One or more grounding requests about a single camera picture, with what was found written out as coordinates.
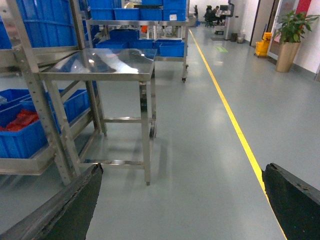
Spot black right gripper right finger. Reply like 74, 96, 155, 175
262, 163, 320, 240

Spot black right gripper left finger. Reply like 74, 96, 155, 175
0, 163, 104, 240

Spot blue bin with red bags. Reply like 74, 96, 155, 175
0, 89, 90, 159

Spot stainless steel shelf rack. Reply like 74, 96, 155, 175
0, 0, 107, 185

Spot stainless steel small table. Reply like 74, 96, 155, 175
38, 48, 157, 185

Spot yellow mop bucket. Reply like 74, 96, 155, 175
254, 32, 272, 57

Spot potted plant in gold pot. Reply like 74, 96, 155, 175
274, 10, 320, 73

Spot far steel trolley rack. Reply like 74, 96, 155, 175
86, 0, 189, 82

